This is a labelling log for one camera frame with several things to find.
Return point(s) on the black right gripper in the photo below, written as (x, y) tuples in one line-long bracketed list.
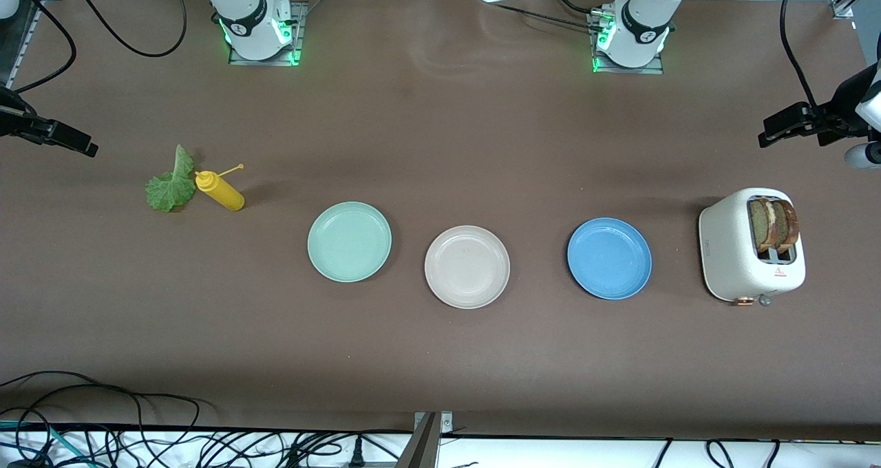
[(8, 119)]

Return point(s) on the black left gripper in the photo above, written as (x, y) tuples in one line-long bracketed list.
[(841, 112)]

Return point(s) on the brown toasted bread slice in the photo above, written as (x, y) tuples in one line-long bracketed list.
[(788, 224), (758, 226)]

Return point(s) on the green lettuce leaf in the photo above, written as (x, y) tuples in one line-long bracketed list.
[(165, 193)]

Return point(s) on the yellow squeeze bottle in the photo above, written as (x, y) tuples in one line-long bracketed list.
[(224, 194)]

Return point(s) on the blue plate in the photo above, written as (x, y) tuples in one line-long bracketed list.
[(610, 259)]

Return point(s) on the mint green plate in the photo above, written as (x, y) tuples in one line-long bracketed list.
[(349, 242)]

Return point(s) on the beige plate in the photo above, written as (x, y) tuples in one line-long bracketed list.
[(467, 267)]

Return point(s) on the white toaster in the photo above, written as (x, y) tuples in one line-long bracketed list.
[(723, 248)]

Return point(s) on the brown table cover mat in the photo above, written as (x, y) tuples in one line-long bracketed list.
[(440, 358)]

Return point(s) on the black power plug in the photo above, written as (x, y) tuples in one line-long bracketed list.
[(356, 452)]

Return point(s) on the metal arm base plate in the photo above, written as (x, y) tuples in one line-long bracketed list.
[(623, 70), (299, 41)]

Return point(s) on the aluminium table bracket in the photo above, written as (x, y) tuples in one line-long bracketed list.
[(430, 427)]

